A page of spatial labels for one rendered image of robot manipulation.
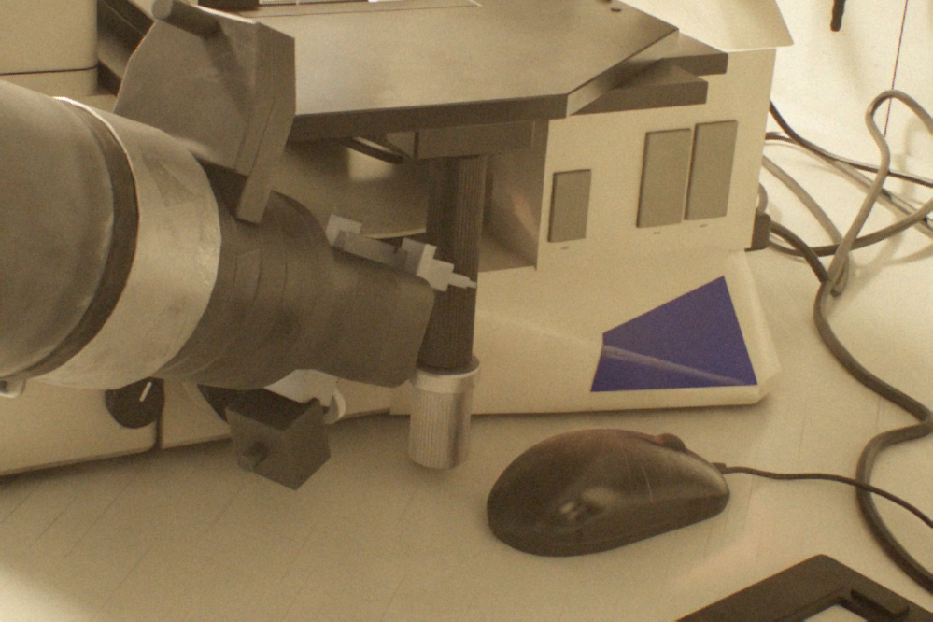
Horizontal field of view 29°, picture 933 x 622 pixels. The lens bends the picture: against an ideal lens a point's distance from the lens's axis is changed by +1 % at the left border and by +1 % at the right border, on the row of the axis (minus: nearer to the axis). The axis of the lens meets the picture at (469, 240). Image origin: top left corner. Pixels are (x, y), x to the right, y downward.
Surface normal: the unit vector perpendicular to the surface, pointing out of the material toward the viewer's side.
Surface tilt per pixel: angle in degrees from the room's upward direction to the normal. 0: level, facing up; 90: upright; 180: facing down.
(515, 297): 48
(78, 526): 0
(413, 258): 65
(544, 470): 30
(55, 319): 109
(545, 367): 80
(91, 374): 137
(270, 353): 114
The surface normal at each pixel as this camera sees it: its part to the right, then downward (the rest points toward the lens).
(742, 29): 0.33, -0.51
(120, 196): 0.87, -0.23
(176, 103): -0.50, -0.16
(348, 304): 0.90, 0.29
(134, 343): 0.61, 0.64
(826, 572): 0.07, -0.93
